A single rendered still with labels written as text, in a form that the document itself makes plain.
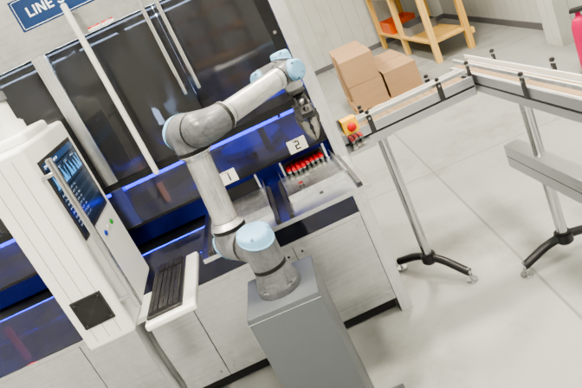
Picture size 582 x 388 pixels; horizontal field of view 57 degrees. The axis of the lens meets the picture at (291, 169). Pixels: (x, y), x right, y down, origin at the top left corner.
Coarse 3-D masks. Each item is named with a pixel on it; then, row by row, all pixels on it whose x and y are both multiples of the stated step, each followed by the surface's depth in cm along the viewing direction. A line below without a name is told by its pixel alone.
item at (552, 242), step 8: (568, 232) 246; (576, 232) 248; (552, 240) 248; (560, 240) 247; (568, 240) 246; (544, 248) 248; (528, 256) 251; (536, 256) 249; (528, 264) 249; (528, 272) 253
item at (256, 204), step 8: (264, 184) 243; (256, 192) 244; (264, 192) 240; (240, 200) 244; (248, 200) 240; (256, 200) 235; (264, 200) 231; (240, 208) 235; (248, 208) 231; (256, 208) 226; (264, 208) 214; (248, 216) 214; (256, 216) 215; (264, 216) 215
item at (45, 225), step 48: (0, 144) 178; (48, 144) 191; (0, 192) 170; (48, 192) 173; (96, 192) 214; (48, 240) 176; (48, 288) 182; (96, 288) 184; (144, 288) 218; (96, 336) 188
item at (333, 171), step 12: (324, 168) 236; (336, 168) 229; (288, 180) 241; (300, 180) 235; (312, 180) 228; (324, 180) 214; (336, 180) 215; (288, 192) 227; (300, 192) 214; (312, 192) 215
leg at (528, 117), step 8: (528, 112) 227; (528, 120) 228; (528, 128) 230; (536, 128) 230; (528, 136) 233; (536, 136) 231; (536, 144) 232; (536, 152) 234; (544, 152) 234; (544, 184) 240; (552, 192) 240; (552, 200) 241; (552, 208) 243; (560, 208) 243; (552, 216) 246; (560, 216) 243; (560, 224) 245; (560, 232) 247
